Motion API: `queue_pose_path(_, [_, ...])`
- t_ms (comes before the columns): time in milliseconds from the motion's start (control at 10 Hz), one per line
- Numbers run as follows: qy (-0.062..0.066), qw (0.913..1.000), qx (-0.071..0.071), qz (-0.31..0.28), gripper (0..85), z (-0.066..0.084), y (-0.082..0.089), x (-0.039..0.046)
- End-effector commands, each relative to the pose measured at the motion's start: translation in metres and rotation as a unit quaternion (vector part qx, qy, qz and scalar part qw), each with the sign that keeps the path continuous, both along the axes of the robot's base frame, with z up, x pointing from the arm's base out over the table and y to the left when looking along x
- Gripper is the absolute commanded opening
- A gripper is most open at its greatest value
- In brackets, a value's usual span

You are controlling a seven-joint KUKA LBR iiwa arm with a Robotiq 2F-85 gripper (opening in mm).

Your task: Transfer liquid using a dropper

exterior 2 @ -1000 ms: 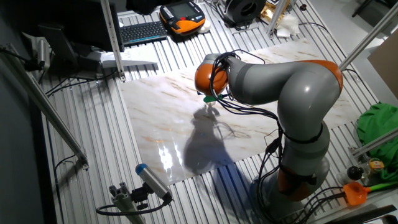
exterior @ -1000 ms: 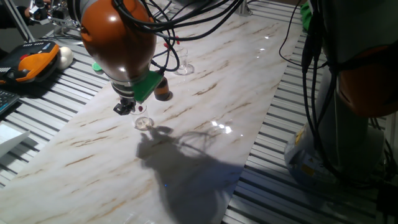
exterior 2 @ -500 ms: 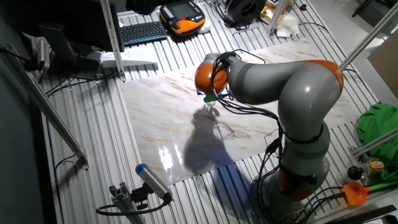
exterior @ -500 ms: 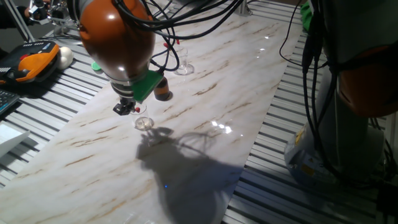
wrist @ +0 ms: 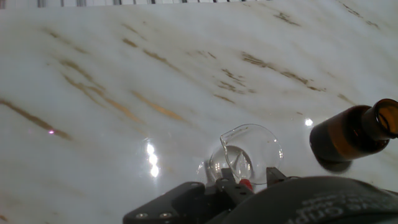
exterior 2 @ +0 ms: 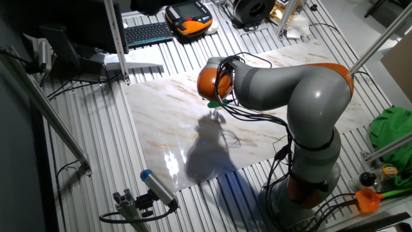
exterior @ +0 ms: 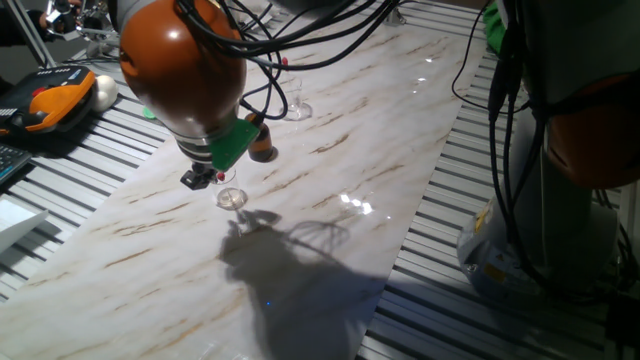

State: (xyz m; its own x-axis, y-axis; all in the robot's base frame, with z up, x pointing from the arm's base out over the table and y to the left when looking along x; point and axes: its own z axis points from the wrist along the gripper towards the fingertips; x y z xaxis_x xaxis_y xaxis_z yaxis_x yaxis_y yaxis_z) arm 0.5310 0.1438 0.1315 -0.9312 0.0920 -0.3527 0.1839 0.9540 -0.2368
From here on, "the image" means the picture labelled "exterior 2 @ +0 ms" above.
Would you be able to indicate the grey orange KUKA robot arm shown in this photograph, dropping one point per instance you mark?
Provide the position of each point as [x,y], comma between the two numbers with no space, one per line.
[305,96]

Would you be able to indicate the white marble pattern mat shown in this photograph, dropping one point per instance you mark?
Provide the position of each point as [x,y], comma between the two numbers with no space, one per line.
[161,129]

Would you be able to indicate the white rounded mouse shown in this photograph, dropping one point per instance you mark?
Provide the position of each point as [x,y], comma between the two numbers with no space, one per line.
[212,29]

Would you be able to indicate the white paper sheet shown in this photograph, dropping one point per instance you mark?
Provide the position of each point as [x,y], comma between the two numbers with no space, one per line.
[138,59]

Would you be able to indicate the orange black teach pendant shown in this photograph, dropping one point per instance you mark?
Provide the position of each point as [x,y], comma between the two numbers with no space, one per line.
[193,19]

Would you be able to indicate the black computer keyboard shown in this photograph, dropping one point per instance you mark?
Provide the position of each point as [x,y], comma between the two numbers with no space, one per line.
[148,33]

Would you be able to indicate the black round spool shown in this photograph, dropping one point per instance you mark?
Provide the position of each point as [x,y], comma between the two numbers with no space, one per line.
[254,9]

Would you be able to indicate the aluminium profile beside monitor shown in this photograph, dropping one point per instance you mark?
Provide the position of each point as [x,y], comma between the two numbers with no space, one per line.
[116,38]

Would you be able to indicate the gold foil wrapper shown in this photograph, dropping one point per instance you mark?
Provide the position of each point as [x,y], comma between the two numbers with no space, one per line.
[276,13]

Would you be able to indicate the white crumpled tissue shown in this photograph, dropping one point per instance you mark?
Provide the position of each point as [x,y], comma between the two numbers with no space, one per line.
[298,26]

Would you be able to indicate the small dark round knob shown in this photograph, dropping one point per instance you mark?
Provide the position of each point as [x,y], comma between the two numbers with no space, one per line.
[313,6]

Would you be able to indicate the black computer monitor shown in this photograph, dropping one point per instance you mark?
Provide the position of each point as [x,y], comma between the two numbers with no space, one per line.
[80,22]

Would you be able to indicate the long diagonal aluminium bar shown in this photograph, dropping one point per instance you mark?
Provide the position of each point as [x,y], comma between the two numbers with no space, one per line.
[48,109]

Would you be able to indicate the silver cylinder device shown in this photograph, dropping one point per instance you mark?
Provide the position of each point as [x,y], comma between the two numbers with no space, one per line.
[45,54]

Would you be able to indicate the black capped clear bottle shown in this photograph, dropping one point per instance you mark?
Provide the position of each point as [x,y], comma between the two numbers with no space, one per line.
[367,178]

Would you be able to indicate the orange plastic funnel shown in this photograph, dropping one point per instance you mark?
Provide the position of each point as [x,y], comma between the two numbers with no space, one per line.
[368,199]

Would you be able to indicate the green cloth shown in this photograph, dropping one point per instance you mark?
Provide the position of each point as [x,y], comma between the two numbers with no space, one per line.
[392,129]

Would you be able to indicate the yellow lidded small jar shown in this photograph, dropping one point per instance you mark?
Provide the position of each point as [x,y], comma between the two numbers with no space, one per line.
[389,170]

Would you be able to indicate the brown cardboard sheet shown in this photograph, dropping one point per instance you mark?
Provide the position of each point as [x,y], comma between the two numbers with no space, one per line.
[399,71]

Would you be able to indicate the silver camera with blue cap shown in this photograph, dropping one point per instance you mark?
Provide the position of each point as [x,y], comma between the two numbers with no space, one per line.
[157,187]

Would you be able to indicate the grey camera mount profile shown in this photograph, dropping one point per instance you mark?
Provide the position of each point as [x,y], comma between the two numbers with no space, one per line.
[128,209]

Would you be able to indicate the short aluminium post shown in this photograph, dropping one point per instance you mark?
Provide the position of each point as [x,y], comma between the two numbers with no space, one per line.
[286,16]

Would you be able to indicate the aluminium frame bar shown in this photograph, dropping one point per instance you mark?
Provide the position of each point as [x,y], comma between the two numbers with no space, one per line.
[389,146]
[383,37]

